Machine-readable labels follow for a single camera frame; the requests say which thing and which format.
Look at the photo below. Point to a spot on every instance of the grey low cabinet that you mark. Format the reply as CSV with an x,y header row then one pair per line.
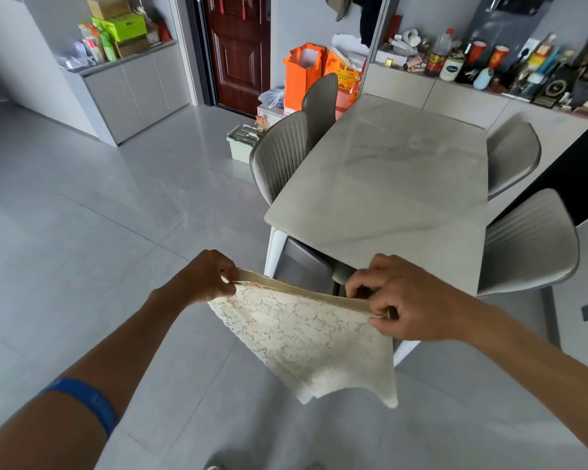
x,y
137,90

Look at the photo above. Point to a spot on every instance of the pink box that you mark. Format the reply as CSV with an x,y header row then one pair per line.
x,y
345,103

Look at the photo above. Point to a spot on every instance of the red cup with gold print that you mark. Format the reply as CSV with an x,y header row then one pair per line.
x,y
498,57

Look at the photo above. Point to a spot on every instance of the clear plastic bag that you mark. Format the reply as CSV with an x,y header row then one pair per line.
x,y
272,98

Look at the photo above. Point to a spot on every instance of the black trophy plaque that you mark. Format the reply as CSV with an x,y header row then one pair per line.
x,y
553,88

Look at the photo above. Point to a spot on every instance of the person's left forearm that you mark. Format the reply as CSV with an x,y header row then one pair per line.
x,y
122,352

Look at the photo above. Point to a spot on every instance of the small white box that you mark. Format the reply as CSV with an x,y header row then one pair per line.
x,y
269,116

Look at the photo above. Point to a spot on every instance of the orange bag with yellow print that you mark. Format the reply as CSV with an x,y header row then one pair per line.
x,y
344,73

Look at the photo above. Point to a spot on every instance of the person's right forearm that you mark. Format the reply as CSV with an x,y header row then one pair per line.
x,y
544,376

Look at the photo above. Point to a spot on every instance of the person's right hand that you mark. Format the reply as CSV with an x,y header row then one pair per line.
x,y
421,303

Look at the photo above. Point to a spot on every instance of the white jar blue label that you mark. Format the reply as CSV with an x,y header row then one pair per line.
x,y
452,67

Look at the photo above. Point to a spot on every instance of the khaki hanging garment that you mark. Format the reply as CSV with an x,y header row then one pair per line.
x,y
338,3

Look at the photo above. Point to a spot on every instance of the person's right thumb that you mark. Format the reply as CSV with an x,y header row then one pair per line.
x,y
381,328

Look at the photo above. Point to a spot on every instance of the white cloth bundle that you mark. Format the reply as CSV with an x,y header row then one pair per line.
x,y
405,41

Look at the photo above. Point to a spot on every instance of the pale green storage box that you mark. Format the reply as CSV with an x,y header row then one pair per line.
x,y
241,144

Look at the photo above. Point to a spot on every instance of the red packet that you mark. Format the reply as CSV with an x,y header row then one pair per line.
x,y
164,32

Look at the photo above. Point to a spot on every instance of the plain orange paper bag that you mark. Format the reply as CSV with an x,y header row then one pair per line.
x,y
301,78

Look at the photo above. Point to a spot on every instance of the clear plastic packets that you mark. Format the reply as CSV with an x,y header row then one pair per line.
x,y
73,59

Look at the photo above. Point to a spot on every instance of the cluster of colourful bottles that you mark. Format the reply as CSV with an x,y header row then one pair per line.
x,y
98,43

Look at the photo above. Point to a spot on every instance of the plain red cup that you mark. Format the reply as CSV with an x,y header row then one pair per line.
x,y
476,52

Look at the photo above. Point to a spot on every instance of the dark hanging garment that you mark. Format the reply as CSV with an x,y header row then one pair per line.
x,y
370,14

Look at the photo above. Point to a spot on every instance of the plain cardboard box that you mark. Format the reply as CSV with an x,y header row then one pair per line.
x,y
108,7

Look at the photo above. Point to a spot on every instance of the person's left hand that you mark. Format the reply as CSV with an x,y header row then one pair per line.
x,y
206,278

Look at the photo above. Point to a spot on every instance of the dark red wooden door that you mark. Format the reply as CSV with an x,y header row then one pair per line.
x,y
237,53

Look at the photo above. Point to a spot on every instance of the grey upholstered dining chair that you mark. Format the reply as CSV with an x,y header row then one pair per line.
x,y
279,156
304,264
529,244
512,156
321,107

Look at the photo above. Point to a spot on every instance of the blue wristband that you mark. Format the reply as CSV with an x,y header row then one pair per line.
x,y
86,400

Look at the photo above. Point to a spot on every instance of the white crumpled paper bag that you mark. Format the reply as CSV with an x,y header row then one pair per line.
x,y
350,44

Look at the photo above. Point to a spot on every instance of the cream lace cloth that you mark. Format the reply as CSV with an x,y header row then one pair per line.
x,y
304,337

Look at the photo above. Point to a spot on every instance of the bright green box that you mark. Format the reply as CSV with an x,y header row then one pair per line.
x,y
122,26

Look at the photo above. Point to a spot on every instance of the dark sauce bottle red label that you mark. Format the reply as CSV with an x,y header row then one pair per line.
x,y
438,56

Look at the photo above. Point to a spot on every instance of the clutter of bottles and boxes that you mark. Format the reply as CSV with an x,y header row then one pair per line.
x,y
585,73

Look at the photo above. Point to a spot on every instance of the brown flat box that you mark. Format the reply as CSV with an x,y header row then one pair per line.
x,y
133,47

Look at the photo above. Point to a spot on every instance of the light blue oval object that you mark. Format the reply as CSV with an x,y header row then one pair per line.
x,y
483,79

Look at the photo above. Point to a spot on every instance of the grey marble dining table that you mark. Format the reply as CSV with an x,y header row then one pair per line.
x,y
382,190

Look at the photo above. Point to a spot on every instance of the person's left fingers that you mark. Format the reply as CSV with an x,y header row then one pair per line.
x,y
229,278

